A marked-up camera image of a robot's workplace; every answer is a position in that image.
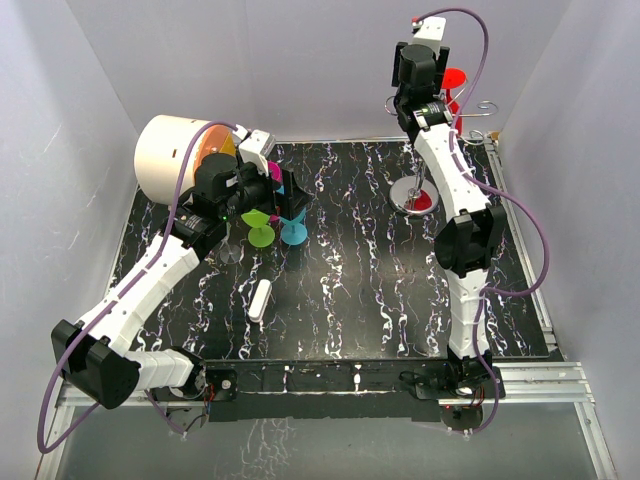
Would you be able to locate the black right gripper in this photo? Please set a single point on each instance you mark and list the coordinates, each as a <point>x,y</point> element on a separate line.
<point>441,61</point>

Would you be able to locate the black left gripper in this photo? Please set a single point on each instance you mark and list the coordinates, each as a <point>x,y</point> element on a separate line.
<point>290,202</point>

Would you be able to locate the pink wine glass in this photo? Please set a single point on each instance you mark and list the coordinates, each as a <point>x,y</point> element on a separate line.
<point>274,172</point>

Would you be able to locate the red wine glass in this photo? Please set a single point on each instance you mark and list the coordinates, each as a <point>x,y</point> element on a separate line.
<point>453,85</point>

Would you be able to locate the blue wine glass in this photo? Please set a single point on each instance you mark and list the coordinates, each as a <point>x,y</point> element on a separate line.
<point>294,232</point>

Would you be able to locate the green wine glass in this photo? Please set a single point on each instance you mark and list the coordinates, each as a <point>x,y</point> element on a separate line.
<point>261,234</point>

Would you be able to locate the clear champagne flute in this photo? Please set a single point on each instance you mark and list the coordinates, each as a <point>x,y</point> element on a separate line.
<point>229,253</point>

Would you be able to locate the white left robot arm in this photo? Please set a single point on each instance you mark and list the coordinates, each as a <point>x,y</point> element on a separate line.
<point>207,174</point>

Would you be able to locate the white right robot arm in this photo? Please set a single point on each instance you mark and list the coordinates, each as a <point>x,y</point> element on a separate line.
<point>464,248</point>

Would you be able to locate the chrome wine glass rack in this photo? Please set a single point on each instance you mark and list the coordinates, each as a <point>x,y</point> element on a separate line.
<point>415,197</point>

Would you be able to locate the small white bar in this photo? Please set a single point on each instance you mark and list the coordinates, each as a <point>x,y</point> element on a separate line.
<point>260,300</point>

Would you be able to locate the white orange cylinder drum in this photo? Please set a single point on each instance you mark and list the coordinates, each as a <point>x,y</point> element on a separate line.
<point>160,151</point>

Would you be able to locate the black front base bar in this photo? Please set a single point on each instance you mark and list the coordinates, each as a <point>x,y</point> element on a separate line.
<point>420,389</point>

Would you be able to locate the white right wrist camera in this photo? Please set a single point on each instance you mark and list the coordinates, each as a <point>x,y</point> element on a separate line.
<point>428,32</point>

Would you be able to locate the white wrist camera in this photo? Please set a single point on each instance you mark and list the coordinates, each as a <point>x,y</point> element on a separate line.
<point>254,146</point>
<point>428,32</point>

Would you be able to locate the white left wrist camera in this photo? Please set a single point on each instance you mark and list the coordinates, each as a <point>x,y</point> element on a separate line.
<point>254,146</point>

